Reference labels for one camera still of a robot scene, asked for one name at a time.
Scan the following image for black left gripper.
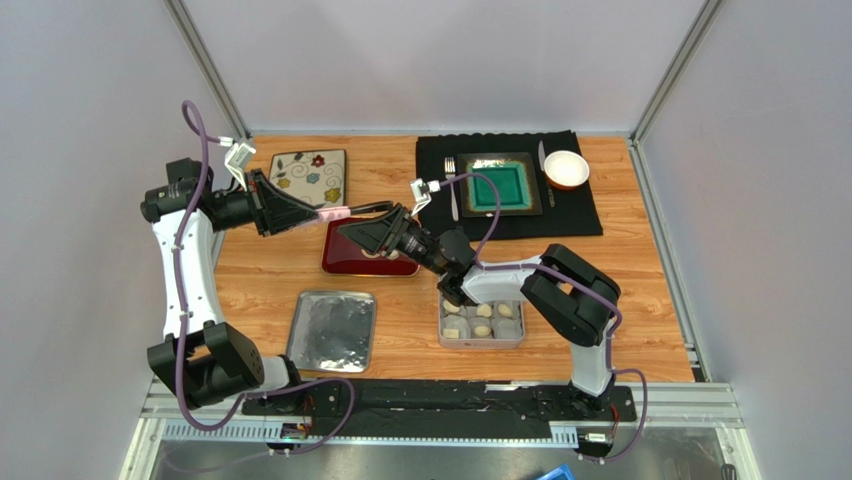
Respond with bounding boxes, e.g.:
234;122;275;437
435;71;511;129
210;170;316;238

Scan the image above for pink handled metal tongs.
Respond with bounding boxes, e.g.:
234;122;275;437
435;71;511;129
316;201;394;223

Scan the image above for red lacquer tray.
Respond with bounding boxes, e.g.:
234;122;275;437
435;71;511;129
321;218;419;277

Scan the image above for pink metal tin box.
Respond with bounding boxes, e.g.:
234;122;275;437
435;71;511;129
437;285;527;350

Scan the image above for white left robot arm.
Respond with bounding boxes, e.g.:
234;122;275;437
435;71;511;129
140;158;319;410

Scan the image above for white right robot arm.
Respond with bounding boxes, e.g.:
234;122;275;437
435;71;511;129
339;205;621;397

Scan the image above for floral square plate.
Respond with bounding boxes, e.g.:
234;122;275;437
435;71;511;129
268;149;348;208

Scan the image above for silver fork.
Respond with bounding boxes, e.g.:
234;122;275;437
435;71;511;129
444;156;459;222

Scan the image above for silver tin lid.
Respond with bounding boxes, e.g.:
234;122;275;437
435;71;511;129
286;290;377;373

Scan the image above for green square plate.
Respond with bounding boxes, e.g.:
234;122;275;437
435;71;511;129
456;152;543;218

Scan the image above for silver knife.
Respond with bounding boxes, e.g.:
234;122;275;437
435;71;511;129
537;139;556;208

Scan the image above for black cloth placemat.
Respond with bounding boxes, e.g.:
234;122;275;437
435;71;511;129
415;130;603;241

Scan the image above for white orange bowl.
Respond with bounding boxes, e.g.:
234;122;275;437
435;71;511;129
543;150;590;190

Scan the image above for blue plastic object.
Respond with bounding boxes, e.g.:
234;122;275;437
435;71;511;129
535;464;576;480

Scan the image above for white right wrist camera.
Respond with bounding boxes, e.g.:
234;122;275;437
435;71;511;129
410;178;441;216

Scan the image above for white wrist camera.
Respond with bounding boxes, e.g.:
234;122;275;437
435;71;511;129
224;139;256;189
410;178;441;216

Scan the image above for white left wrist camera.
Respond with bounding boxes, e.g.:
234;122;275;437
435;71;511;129
224;139;256;189

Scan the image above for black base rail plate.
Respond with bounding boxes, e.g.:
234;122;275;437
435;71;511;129
242;379;638;440

